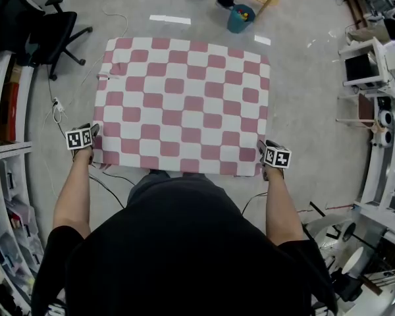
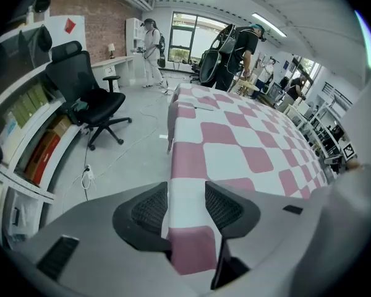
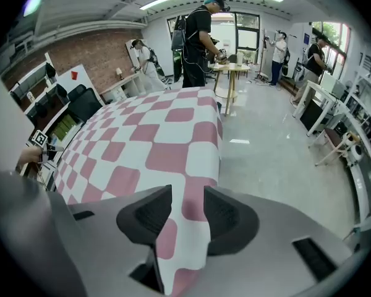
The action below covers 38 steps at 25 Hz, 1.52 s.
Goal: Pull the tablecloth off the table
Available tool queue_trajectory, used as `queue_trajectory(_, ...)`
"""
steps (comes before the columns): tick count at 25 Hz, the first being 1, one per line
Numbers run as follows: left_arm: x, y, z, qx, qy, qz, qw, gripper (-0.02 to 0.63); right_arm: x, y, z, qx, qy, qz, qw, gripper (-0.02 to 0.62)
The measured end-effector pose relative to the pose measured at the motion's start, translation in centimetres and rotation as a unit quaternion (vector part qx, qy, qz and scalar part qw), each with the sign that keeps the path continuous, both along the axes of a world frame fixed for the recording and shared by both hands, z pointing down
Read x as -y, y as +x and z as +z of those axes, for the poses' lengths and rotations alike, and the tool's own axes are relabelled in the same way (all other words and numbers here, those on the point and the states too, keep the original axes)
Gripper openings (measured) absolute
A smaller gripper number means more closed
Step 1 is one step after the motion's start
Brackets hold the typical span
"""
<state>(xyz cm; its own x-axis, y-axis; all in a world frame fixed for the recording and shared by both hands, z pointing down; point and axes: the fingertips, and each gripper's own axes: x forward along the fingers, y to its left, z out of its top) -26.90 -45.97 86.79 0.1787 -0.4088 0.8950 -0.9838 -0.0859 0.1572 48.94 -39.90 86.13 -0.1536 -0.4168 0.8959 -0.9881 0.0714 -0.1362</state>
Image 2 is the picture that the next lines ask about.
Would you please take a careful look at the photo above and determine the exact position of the black mesh office chair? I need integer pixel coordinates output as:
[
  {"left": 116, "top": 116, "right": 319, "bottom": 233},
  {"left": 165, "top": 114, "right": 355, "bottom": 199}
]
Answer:
[{"left": 44, "top": 40, "right": 133, "bottom": 152}]

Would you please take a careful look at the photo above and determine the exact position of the red diamond paper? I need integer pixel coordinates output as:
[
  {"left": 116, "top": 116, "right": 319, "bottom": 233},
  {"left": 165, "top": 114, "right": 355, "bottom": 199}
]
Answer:
[{"left": 62, "top": 17, "right": 77, "bottom": 35}]

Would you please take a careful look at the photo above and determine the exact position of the white bookcase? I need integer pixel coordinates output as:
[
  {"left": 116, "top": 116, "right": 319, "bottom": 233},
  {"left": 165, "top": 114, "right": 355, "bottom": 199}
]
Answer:
[{"left": 125, "top": 17, "right": 148, "bottom": 58}]

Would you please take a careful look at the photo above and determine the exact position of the white storage shelf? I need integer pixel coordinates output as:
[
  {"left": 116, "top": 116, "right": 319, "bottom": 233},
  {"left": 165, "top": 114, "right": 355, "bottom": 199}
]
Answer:
[{"left": 0, "top": 23, "right": 83, "bottom": 253}]

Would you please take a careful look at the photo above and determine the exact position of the black balcony railing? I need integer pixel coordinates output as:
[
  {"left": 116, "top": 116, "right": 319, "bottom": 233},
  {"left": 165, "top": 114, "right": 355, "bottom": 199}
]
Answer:
[{"left": 323, "top": 81, "right": 354, "bottom": 105}]

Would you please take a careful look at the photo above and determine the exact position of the pink white checkered cloth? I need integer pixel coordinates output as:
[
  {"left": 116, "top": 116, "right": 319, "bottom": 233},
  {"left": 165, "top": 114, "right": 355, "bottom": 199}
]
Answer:
[{"left": 166, "top": 82, "right": 329, "bottom": 277}]

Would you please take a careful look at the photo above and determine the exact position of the white board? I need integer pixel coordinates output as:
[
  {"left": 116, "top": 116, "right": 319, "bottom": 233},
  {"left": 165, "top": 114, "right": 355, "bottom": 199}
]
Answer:
[{"left": 44, "top": 14, "right": 87, "bottom": 66}]

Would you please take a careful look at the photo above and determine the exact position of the white side table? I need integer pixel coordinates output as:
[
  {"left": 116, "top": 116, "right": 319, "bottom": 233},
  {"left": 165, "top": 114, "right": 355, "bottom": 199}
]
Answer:
[{"left": 282, "top": 103, "right": 309, "bottom": 128}]

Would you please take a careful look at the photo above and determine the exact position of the white desk with drawers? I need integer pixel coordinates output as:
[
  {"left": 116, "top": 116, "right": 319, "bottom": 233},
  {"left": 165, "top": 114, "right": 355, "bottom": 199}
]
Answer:
[{"left": 90, "top": 55, "right": 136, "bottom": 93}]

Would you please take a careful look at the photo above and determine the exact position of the black-framed window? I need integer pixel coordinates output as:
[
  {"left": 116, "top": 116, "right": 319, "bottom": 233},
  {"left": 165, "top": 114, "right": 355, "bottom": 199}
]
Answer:
[{"left": 168, "top": 11, "right": 234, "bottom": 73}]

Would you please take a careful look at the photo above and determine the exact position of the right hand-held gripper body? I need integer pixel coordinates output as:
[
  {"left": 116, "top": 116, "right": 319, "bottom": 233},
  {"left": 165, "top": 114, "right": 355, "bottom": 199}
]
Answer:
[{"left": 322, "top": 140, "right": 359, "bottom": 175}]

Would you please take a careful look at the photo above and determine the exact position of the long ceiling light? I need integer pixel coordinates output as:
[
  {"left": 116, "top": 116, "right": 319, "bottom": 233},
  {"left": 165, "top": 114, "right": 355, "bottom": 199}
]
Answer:
[{"left": 251, "top": 12, "right": 288, "bottom": 38}]

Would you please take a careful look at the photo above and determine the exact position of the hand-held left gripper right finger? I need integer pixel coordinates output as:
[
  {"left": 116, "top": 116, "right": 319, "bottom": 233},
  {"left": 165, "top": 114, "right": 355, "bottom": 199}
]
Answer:
[{"left": 204, "top": 180, "right": 262, "bottom": 240}]

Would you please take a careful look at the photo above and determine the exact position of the brown cardboard box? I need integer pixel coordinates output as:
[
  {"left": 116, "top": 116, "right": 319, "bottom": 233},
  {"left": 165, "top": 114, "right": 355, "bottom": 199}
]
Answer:
[{"left": 48, "top": 114, "right": 72, "bottom": 139}]

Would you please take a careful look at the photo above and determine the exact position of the long white display shelf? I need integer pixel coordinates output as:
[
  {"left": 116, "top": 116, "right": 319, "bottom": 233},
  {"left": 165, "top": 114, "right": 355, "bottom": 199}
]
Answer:
[{"left": 302, "top": 93, "right": 352, "bottom": 168}]

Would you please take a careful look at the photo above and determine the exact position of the person's right forearm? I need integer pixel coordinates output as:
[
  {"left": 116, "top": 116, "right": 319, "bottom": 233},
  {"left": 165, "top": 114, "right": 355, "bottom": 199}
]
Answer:
[{"left": 345, "top": 160, "right": 365, "bottom": 172}]

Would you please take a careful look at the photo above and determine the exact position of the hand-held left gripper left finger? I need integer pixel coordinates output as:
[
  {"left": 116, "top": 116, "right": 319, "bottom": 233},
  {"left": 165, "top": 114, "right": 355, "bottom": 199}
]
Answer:
[{"left": 111, "top": 181, "right": 174, "bottom": 254}]

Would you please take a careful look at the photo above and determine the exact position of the round wooden table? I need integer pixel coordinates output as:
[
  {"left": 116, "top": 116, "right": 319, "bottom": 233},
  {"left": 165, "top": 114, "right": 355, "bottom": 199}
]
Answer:
[{"left": 233, "top": 75, "right": 261, "bottom": 98}]

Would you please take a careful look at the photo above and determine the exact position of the white power strip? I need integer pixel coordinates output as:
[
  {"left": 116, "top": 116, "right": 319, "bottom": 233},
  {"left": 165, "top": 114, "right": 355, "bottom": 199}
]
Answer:
[{"left": 82, "top": 164, "right": 96, "bottom": 183}]

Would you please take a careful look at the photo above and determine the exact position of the red cardboard box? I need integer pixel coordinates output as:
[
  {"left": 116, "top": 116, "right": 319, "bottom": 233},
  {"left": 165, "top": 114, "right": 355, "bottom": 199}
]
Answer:
[{"left": 23, "top": 129, "right": 62, "bottom": 186}]

